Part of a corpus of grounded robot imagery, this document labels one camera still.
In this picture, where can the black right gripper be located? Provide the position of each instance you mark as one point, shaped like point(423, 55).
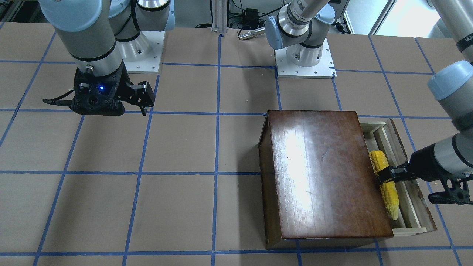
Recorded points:
point(142, 94)

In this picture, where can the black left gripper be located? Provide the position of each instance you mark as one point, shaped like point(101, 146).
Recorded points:
point(422, 163)

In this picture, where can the light wooden drawer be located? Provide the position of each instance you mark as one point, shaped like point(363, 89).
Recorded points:
point(413, 214)

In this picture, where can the dark wooden drawer cabinet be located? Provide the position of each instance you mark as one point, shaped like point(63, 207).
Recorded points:
point(318, 184)

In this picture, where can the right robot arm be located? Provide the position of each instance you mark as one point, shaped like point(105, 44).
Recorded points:
point(103, 37)

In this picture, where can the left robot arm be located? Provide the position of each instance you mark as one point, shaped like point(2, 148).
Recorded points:
point(304, 24)

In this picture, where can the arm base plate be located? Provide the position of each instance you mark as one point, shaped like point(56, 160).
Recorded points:
point(144, 54)
point(301, 62)

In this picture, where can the aluminium frame post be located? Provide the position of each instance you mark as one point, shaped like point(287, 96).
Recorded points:
point(219, 12)

